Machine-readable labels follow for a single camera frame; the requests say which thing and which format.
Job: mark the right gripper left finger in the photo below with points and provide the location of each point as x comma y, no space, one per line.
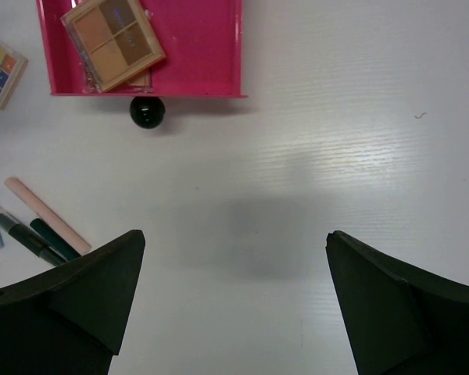
72,318

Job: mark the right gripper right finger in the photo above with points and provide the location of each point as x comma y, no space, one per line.
399,319

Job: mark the brown concealer palette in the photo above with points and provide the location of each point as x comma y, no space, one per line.
142,82

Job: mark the peach eyeshadow palette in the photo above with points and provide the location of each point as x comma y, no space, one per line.
114,39

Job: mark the pink drawer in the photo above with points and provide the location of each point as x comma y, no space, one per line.
202,41

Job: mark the black gold mascara tube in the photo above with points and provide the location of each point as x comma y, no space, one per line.
57,243

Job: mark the pink concealer stick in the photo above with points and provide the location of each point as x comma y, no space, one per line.
48,215

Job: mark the dark green eyeliner pen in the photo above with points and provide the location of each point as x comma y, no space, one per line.
28,239

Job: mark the colourful eyeshadow palette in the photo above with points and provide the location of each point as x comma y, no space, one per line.
12,67

